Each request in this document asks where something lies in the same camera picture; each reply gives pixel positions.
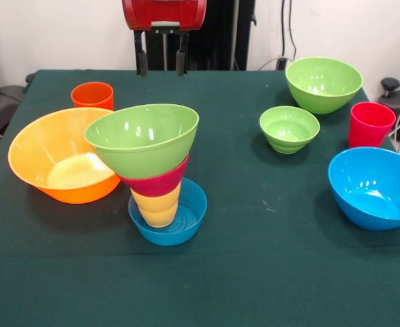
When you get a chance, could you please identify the large orange plastic bowl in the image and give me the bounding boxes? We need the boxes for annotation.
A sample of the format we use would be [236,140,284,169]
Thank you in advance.
[7,107,122,204]

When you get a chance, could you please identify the small blue plastic bowl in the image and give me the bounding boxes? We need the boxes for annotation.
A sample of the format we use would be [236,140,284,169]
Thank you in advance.
[128,176,208,247]

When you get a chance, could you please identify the black cable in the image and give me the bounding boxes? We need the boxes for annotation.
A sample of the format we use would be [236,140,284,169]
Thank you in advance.
[288,0,298,59]
[280,0,288,59]

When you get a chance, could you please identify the dark green table cloth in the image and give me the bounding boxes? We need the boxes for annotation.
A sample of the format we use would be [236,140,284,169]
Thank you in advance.
[0,69,400,327]

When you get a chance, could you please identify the grey cable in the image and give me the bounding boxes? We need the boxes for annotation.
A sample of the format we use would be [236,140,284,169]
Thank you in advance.
[257,57,282,71]

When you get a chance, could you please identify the orange plastic cup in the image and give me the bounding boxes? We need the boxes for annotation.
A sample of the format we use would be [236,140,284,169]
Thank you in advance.
[70,81,114,112]

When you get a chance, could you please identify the black round knob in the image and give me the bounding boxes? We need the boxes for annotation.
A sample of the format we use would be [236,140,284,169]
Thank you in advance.
[380,77,400,99]

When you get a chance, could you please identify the black chair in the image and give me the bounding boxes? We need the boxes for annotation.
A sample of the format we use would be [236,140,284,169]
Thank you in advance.
[0,44,27,137]

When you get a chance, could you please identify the red plastic cup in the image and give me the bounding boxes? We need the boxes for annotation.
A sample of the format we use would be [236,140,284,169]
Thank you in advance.
[348,102,397,149]

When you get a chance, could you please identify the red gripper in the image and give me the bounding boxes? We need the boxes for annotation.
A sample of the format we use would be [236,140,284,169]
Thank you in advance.
[121,0,208,78]

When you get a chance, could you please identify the small green plastic bowl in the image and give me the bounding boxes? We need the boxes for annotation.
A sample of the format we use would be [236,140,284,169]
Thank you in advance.
[259,105,321,155]

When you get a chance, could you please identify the small pink plastic bowl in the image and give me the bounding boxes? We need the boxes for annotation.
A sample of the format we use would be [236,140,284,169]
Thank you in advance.
[117,153,189,198]

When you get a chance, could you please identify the yellow plastic cup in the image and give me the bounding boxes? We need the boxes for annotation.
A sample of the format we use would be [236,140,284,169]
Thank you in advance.
[129,182,183,228]

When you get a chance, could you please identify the large green plastic bowl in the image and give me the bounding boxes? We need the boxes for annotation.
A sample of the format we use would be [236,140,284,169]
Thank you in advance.
[84,104,200,179]
[285,57,364,115]

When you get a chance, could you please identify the large blue plastic bowl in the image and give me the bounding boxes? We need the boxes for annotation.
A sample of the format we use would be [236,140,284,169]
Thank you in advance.
[328,146,400,232]

